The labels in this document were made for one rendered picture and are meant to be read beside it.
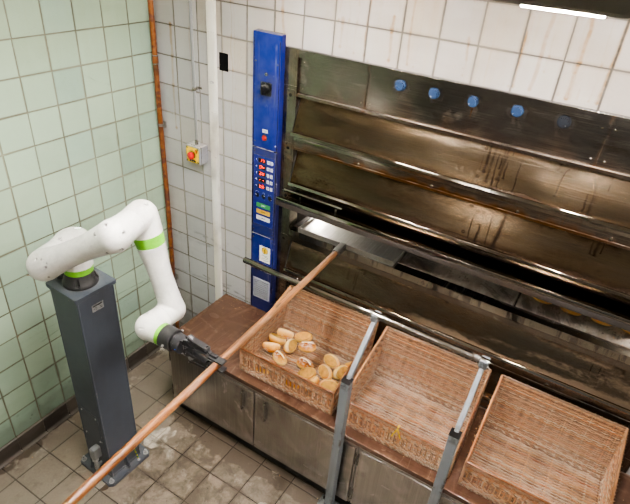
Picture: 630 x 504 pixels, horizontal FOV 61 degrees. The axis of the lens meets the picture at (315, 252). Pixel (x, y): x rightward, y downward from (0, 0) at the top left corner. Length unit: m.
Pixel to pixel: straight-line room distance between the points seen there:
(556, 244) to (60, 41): 2.29
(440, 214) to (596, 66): 0.82
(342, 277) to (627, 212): 1.35
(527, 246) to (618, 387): 0.73
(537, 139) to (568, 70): 0.27
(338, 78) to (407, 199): 0.62
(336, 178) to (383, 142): 0.32
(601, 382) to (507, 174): 1.00
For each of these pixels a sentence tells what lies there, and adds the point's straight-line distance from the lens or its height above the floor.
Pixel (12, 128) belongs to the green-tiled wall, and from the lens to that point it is 2.70.
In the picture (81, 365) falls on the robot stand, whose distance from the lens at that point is 2.72.
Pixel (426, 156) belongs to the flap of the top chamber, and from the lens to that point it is 2.34.
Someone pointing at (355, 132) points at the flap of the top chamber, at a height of 1.80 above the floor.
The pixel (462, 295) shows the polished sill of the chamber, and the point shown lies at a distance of 2.56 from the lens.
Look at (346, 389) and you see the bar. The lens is 2.33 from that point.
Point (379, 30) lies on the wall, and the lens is 2.33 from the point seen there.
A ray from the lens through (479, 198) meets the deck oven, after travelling 2.34.
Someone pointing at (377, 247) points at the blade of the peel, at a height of 1.19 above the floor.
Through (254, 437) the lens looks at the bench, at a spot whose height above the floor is 0.18.
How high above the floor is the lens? 2.60
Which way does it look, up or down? 32 degrees down
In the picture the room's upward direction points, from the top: 5 degrees clockwise
